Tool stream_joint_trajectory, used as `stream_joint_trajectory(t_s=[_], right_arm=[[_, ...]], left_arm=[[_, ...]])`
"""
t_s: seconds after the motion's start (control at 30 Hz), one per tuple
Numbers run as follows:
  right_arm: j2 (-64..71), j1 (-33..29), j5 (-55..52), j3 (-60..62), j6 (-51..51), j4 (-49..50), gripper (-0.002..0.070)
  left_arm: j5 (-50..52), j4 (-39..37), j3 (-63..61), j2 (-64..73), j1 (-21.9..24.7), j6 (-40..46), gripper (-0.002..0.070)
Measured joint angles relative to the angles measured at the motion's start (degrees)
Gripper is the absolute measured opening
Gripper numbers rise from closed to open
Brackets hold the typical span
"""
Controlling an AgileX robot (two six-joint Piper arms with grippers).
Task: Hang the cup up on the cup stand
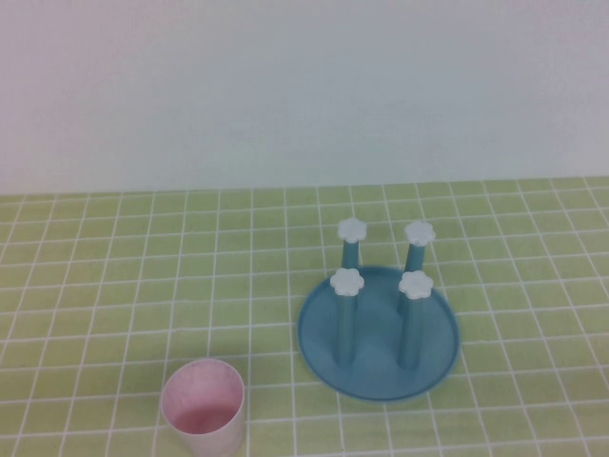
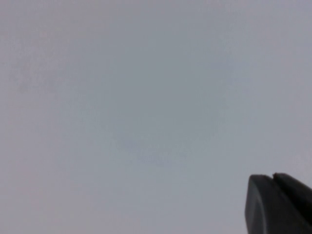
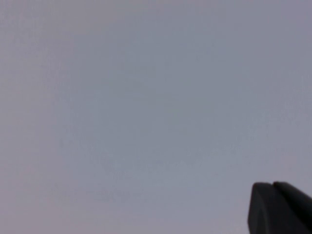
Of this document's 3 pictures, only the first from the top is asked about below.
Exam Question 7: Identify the pink plastic cup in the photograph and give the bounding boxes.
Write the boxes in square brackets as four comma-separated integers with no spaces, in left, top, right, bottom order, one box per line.
[160,359,247,457]

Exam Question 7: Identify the green checked table mat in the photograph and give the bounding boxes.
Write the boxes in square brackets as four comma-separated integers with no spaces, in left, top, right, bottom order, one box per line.
[0,175,609,457]

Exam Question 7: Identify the blue cup stand white caps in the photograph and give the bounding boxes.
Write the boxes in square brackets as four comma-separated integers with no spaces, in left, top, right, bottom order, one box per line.
[297,217,461,404]

